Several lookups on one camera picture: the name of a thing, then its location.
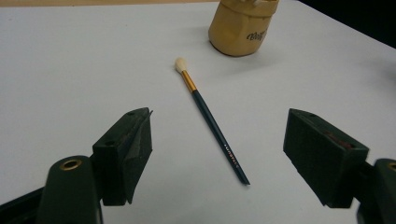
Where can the wooden table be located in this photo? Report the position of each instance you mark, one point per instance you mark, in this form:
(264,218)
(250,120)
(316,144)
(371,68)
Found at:
(93,2)

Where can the white board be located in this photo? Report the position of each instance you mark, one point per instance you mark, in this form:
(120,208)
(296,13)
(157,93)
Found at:
(77,62)

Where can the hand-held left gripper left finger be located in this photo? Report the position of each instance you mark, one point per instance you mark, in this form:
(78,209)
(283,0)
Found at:
(124,155)

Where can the small wooden cup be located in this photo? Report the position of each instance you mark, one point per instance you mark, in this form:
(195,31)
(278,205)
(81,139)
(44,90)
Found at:
(236,31)

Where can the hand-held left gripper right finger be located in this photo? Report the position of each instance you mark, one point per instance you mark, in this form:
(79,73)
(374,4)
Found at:
(323,161)

